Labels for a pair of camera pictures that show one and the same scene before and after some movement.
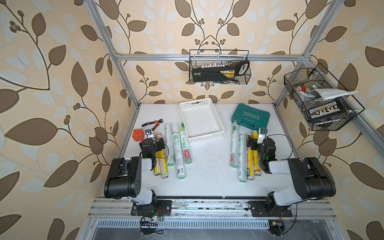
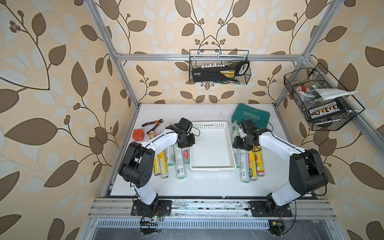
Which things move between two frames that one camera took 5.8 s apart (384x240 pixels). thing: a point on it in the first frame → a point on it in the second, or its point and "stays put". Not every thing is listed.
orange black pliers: (157, 122) stays put
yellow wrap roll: (163, 159) stays put
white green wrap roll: (234, 147) stays put
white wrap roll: (242, 158) stays put
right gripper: (254, 144) → (236, 143)
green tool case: (250, 117) stays put
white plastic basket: (200, 120) → (212, 150)
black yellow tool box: (225, 72) stays put
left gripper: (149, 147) → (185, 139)
